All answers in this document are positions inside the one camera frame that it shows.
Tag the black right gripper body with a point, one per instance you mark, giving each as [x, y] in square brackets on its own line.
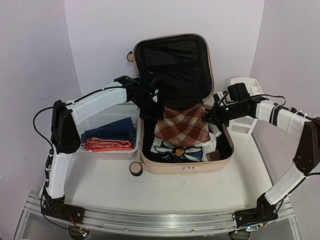
[216, 116]

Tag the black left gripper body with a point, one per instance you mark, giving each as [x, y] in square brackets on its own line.
[148, 109]

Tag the red plaid shirt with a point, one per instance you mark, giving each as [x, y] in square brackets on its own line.
[183, 128]

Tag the pink hard-shell suitcase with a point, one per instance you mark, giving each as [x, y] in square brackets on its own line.
[183, 64]

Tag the dark blue garment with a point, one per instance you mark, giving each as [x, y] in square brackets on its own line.
[120, 130]

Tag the white t-shirt blue flower print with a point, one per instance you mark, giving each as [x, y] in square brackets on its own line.
[184, 154]

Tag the white perforated plastic basket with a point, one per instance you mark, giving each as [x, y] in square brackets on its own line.
[103, 119]

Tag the red patterned cloth item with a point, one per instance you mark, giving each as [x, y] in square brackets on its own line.
[106, 145]

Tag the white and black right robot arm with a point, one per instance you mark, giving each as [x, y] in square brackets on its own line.
[306, 131]

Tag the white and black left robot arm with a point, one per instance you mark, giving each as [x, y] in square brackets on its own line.
[65, 138]

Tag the white cosmetic tube box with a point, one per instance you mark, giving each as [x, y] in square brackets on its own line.
[215, 130]

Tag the white desktop drawer organizer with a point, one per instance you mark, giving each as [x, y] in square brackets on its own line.
[245, 125]

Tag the dark brown pouch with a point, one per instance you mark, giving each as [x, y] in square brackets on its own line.
[213, 156]

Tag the black round jar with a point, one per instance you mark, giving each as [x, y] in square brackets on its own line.
[166, 157]

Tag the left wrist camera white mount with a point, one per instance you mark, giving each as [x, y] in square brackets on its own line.
[155, 95]

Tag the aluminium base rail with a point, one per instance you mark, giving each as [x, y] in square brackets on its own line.
[167, 224]

